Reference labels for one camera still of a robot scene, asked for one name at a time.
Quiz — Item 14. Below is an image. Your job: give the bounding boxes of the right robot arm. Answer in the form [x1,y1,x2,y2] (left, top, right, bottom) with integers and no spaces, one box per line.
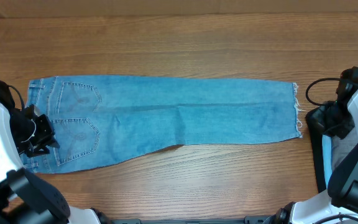
[257,67,358,224]

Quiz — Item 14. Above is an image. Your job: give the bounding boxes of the light blue folded garment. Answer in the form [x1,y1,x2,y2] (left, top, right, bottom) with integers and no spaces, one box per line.
[322,135,333,187]

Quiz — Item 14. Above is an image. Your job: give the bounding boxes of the grey folded garment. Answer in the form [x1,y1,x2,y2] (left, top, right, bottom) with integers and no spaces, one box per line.
[331,128,358,171]

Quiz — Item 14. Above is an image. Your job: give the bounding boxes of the black folded garment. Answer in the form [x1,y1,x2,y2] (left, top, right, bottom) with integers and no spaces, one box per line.
[305,108,326,193]

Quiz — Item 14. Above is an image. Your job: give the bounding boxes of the blue denim jeans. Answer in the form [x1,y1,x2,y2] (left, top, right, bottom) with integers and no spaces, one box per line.
[21,75,301,174]

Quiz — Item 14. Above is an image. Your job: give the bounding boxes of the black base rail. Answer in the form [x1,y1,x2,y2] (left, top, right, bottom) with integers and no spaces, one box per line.
[111,215,270,224]

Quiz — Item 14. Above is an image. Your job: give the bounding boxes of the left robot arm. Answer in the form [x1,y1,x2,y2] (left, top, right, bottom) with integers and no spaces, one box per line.
[0,81,110,224]

